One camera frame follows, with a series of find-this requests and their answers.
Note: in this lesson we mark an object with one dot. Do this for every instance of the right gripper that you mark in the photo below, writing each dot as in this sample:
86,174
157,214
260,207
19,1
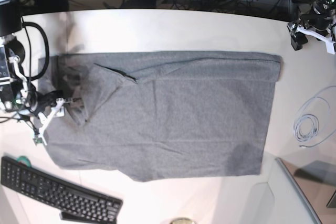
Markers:
38,102

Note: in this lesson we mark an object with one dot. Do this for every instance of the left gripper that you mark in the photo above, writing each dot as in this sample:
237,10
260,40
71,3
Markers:
319,27

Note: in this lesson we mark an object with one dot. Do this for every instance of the grey t-shirt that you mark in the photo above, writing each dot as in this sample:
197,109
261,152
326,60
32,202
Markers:
162,115

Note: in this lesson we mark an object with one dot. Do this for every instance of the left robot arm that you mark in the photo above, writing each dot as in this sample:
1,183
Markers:
317,8

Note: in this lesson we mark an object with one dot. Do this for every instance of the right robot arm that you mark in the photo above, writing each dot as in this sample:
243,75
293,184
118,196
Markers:
20,100

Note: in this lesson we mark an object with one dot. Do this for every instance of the green tape roll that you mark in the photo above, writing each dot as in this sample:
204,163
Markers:
24,160

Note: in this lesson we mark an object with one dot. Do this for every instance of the black keyboard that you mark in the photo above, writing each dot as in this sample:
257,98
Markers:
75,202

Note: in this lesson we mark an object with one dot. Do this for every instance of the grey monitor edge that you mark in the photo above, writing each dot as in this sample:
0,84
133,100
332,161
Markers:
315,185

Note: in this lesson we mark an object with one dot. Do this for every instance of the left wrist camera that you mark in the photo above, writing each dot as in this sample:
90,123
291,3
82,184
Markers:
330,47

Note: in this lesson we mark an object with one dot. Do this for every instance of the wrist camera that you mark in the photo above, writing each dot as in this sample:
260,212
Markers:
330,47
39,139

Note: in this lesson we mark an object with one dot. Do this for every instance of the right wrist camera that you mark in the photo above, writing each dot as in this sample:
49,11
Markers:
39,139

